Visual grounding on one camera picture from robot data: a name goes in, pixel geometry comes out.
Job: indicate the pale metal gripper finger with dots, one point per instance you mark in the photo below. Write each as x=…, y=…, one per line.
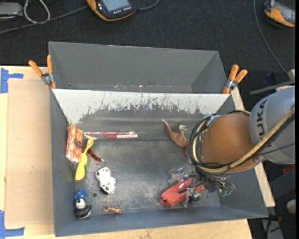
x=192, y=197
x=177, y=177

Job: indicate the grey metal bin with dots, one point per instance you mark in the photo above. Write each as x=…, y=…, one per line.
x=139, y=163

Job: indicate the red plastic tool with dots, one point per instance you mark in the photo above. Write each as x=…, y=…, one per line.
x=174, y=193

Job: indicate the yellow plastic spoon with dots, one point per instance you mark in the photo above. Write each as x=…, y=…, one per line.
x=82, y=162

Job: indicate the penguin toy with blue hat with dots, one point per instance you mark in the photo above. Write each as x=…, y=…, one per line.
x=81, y=206

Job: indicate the brown cardboard board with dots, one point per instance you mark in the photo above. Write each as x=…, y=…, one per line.
x=27, y=153

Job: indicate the white toy animal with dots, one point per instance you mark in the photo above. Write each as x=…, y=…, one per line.
x=105, y=179

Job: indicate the red and white marker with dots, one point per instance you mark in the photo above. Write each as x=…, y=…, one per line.
x=122, y=136

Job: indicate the orange white patterned packet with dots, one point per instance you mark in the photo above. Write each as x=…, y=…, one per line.
x=74, y=143

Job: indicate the brown toy dinosaur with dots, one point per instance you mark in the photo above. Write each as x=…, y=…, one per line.
x=177, y=137

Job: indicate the small orange toy lizard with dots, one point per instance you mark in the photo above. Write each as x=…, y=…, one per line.
x=112, y=209

